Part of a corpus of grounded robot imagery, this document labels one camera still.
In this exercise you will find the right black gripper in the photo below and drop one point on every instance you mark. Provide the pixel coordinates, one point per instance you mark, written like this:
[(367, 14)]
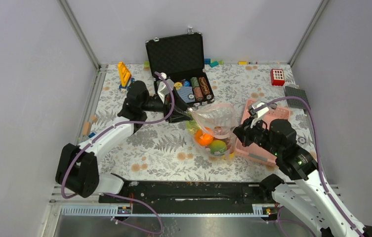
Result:
[(243, 132)]

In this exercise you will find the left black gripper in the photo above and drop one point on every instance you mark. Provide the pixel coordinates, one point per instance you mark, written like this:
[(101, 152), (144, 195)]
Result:
[(180, 110)]

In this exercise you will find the green celery stalk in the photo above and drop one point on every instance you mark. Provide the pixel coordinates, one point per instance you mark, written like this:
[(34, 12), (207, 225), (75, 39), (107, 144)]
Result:
[(192, 126)]

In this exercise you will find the clear pink zip bag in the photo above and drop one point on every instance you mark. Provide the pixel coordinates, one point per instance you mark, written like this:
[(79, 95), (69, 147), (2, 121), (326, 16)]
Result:
[(217, 120)]

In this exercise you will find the orange fruit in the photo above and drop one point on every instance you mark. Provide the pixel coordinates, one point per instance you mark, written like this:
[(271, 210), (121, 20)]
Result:
[(202, 138)]

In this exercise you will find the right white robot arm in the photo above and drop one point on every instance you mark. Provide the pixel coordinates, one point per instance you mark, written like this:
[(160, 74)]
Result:
[(325, 215)]

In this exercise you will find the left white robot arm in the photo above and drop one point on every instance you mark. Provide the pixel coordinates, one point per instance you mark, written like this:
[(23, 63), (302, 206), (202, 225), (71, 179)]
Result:
[(77, 171)]

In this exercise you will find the blue card deck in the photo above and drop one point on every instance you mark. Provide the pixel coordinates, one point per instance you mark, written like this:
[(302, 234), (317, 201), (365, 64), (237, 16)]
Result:
[(186, 94)]

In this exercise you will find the pink plastic basket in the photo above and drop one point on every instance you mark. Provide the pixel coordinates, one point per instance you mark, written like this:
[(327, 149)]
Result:
[(256, 153)]

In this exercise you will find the yellow poker chip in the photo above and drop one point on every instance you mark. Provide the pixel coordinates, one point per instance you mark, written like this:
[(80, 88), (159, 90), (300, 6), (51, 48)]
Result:
[(178, 85)]

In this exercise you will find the floral tablecloth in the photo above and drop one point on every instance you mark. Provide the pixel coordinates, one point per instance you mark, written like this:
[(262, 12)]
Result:
[(167, 151)]

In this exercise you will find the grey building baseplate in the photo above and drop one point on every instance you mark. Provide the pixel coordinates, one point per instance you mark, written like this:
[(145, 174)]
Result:
[(296, 103)]

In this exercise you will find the black poker chip case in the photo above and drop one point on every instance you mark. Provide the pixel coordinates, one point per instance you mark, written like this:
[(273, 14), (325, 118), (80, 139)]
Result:
[(181, 58)]

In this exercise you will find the teal toy block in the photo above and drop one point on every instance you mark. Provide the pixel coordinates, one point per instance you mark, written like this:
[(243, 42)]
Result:
[(214, 64)]

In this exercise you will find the green toy block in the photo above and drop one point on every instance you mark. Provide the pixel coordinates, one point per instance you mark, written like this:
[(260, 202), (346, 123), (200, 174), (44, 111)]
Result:
[(146, 64)]

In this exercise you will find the red grid block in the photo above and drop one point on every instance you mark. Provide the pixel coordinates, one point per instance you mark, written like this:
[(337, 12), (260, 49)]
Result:
[(277, 77)]

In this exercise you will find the yellow toy ladder cart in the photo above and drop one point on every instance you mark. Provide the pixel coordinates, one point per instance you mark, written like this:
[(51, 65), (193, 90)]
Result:
[(125, 77)]

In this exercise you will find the blue toy block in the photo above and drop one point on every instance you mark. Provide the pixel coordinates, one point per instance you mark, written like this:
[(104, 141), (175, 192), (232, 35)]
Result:
[(91, 135)]

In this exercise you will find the wooden toy block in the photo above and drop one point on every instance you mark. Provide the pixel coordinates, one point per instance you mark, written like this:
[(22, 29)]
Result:
[(86, 128)]

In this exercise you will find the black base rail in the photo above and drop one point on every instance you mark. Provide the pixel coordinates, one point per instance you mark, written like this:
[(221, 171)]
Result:
[(193, 197)]

